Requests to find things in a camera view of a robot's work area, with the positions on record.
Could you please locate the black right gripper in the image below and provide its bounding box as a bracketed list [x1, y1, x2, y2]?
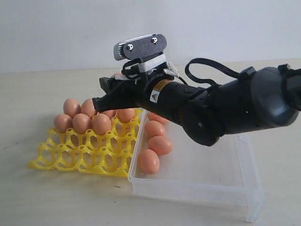
[92, 73, 207, 122]

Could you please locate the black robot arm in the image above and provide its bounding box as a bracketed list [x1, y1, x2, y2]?
[92, 65, 301, 146]

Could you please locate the yellow plastic egg tray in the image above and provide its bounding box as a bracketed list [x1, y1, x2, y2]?
[28, 109, 143, 178]

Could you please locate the clear plastic container box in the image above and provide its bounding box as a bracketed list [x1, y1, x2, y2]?
[128, 111, 265, 223]

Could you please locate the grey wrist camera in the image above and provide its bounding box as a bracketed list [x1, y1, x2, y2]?
[113, 33, 167, 61]

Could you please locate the black cable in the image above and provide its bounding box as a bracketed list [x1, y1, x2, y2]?
[121, 57, 256, 89]

